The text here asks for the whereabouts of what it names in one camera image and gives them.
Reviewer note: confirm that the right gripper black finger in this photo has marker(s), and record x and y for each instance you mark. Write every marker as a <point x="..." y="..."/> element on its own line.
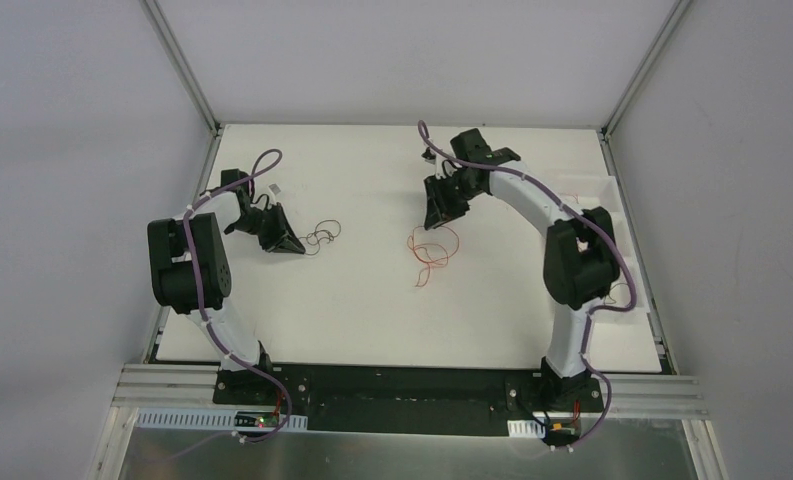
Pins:
<point x="439" y="214"/>
<point x="433" y="190"/>

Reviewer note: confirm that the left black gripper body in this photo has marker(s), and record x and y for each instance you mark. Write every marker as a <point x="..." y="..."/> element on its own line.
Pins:
<point x="271" y="226"/>

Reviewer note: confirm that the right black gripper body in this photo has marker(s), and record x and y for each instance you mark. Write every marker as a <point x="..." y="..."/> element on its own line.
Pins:
<point x="440" y="196"/>

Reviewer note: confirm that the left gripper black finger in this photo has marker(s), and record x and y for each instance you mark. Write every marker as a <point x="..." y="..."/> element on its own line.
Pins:
<point x="283" y="244"/>
<point x="281" y="225"/>

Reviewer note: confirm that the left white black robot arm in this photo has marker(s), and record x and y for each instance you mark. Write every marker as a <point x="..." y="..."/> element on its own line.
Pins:
<point x="191" y="274"/>

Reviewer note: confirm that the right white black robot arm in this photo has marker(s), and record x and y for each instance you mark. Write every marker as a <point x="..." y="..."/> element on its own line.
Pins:
<point x="580" y="261"/>

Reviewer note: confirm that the white foam compartment tray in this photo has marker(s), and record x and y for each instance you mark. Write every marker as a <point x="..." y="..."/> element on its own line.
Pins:
<point x="583" y="191"/>

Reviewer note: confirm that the left green controller board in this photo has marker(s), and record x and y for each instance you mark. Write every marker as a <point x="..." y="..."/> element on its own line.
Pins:
<point x="256" y="420"/>

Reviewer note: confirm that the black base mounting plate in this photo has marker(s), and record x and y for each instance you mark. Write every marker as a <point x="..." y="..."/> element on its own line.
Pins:
<point x="404" y="400"/>

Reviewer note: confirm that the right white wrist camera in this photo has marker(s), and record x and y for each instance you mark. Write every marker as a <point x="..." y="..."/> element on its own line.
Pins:
<point x="443" y="167"/>

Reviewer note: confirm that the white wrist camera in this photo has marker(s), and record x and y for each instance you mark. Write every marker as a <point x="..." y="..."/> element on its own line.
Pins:
<point x="272" y="191"/>
<point x="443" y="167"/>

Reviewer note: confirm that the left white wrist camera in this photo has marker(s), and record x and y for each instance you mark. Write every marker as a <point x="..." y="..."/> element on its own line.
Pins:
<point x="272" y="191"/>

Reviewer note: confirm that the right aluminium corner post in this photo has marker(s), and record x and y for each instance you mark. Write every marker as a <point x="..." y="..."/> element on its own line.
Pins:
<point x="664" y="34"/>

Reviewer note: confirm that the aluminium corner post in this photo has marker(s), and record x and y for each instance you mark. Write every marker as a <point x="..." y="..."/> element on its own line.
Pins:
<point x="180" y="64"/>
<point x="664" y="34"/>

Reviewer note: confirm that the left aluminium corner post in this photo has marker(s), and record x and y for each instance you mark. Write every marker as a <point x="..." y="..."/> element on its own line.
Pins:
<point x="180" y="64"/>

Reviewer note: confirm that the left white slotted cable duct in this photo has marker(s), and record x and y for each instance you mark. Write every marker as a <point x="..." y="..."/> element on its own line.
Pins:
<point x="193" y="419"/>

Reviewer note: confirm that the white slotted cable duct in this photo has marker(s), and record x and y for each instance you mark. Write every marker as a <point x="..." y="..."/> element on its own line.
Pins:
<point x="528" y="429"/>
<point x="193" y="419"/>

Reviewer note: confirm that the right white slotted cable duct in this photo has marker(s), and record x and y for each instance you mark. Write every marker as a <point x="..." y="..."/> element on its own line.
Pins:
<point x="528" y="429"/>

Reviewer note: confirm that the aluminium front frame rail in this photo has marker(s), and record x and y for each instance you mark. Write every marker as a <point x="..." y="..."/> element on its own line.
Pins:
<point x="192" y="386"/>

